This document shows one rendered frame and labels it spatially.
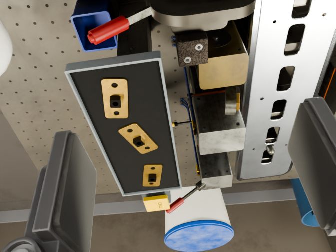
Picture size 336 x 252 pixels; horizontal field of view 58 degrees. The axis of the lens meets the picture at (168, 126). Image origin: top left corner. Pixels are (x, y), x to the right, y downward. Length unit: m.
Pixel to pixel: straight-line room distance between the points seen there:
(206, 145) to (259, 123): 0.21
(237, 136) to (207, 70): 0.18
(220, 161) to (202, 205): 1.41
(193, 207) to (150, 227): 0.91
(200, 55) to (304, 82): 0.33
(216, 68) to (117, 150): 0.24
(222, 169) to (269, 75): 0.32
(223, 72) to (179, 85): 0.52
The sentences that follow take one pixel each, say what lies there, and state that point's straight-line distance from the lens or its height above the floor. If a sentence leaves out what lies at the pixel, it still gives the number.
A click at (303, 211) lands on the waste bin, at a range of 2.75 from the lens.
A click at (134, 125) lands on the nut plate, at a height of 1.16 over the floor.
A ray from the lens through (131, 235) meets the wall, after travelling 3.10.
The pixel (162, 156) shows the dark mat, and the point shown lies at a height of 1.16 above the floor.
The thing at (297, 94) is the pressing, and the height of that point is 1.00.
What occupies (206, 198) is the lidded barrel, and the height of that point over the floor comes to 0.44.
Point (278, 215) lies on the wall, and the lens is 3.31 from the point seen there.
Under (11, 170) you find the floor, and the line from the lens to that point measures 2.91.
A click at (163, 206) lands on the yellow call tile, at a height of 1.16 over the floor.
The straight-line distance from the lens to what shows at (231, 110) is 0.61.
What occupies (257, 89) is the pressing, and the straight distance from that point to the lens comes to 0.74.
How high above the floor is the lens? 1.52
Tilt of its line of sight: 41 degrees down
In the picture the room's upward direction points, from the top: 174 degrees clockwise
